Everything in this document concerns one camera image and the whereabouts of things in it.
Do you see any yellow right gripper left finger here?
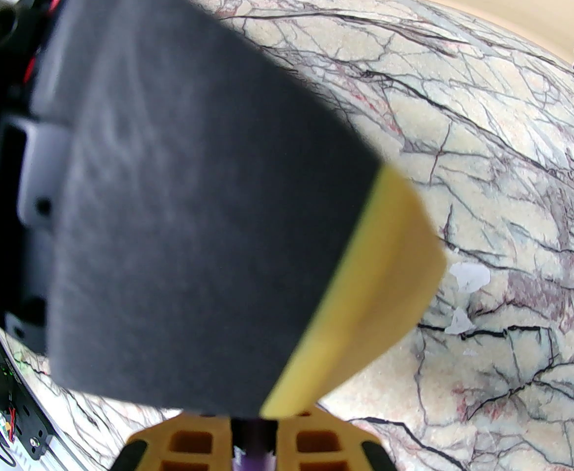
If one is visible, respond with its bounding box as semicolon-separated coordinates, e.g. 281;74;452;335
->
113;415;234;471

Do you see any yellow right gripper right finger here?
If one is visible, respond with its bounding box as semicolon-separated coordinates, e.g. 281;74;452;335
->
275;407;396;471

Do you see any purple highlighter pen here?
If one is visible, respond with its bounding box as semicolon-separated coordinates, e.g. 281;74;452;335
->
231;418;278;471

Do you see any white paper scrap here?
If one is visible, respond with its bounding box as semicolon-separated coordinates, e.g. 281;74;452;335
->
449;262;491;293
445;307;474;336

